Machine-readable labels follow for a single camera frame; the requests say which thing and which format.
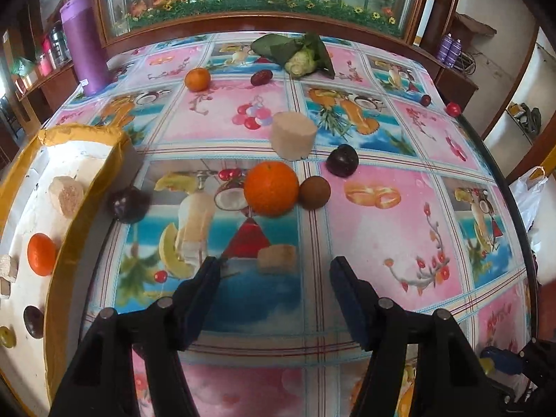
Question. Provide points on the brown round fruit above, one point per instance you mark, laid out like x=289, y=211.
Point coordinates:
x=315, y=192

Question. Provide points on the printed fruit tablecloth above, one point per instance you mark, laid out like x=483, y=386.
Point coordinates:
x=369, y=234

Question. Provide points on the peeled sugarcane piece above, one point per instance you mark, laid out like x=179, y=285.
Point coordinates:
x=276, y=258
x=8, y=267
x=293, y=134
x=66, y=193

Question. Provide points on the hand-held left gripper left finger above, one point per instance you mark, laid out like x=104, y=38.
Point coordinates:
x=195, y=308

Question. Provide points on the white roll with yellow stripes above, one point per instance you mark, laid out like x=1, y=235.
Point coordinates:
x=423, y=17

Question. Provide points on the dark bag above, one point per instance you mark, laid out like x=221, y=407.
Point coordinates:
x=531, y=118

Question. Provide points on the green grape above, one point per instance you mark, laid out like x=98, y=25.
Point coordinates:
x=6, y=336

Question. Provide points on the wooden sideboard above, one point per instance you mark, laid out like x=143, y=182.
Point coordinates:
x=456, y=82

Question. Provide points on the dark red plum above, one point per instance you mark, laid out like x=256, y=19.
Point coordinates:
x=425, y=100

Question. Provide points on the purple bottle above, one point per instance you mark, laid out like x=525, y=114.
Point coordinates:
x=445, y=48
x=456, y=51

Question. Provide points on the small orange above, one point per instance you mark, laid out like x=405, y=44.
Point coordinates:
x=197, y=79

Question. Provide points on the red tomato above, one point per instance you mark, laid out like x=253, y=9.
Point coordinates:
x=453, y=108

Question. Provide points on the purple rolled mat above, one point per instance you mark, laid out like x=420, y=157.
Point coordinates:
x=84, y=45

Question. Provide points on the white plastic bag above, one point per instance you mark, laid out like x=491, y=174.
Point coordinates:
x=527, y=195

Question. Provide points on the wooden wall shelf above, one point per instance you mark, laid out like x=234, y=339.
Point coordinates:
x=56, y=87

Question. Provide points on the pink jar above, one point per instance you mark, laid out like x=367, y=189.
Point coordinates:
x=45, y=63

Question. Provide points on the dark purple plum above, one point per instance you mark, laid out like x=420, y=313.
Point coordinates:
x=343, y=160
x=129, y=204
x=34, y=321

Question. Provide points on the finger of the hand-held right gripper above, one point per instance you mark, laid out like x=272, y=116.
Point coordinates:
x=501, y=359
x=541, y=365

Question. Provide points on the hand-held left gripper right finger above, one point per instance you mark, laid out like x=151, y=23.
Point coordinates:
x=349, y=308

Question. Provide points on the white foam box yellow tape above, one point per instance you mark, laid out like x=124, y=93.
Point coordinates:
x=34, y=173

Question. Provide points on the dark red date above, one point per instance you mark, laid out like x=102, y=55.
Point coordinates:
x=261, y=77

